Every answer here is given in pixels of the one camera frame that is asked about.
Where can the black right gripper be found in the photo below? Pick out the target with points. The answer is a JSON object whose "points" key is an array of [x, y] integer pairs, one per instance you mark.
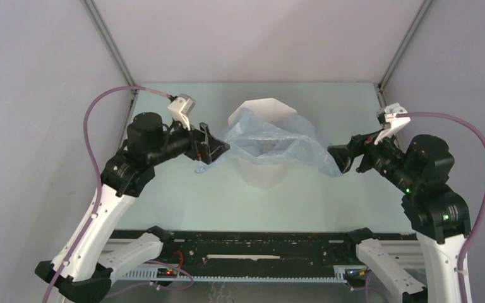
{"points": [[363, 142]]}

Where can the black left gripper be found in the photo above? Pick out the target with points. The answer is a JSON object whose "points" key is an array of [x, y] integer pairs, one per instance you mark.
{"points": [[206, 151]]}

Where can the light blue plastic trash bag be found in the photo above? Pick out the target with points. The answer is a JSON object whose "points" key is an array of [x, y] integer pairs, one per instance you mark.
{"points": [[291, 139]]}

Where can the white octagonal trash bin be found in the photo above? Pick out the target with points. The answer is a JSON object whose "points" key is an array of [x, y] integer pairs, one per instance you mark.
{"points": [[271, 111]]}

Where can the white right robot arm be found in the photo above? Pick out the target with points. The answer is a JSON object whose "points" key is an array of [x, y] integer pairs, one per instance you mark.
{"points": [[439, 216]]}

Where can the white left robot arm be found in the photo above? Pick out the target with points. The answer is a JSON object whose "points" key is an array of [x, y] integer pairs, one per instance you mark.
{"points": [[82, 271]]}

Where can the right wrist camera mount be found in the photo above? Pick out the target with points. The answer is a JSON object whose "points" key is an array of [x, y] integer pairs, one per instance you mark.
{"points": [[391, 121]]}

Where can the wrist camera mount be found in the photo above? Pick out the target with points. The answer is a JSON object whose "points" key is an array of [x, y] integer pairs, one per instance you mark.
{"points": [[391, 121], [180, 109]]}

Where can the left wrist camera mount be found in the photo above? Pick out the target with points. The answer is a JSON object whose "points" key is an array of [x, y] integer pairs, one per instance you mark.
{"points": [[180, 109]]}

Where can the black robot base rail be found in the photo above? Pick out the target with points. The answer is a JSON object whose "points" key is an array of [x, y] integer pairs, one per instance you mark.
{"points": [[275, 254]]}

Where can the white slotted cable duct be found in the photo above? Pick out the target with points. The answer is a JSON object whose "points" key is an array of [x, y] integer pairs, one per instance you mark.
{"points": [[163, 274]]}

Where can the right aluminium frame post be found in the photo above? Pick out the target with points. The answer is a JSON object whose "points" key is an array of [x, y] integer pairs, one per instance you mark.
{"points": [[405, 42]]}

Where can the aluminium frame post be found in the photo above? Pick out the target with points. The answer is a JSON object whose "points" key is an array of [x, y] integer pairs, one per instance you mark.
{"points": [[102, 28], [405, 42]]}

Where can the left aluminium frame post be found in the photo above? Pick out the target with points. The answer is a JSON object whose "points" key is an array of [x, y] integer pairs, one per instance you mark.
{"points": [[102, 28]]}

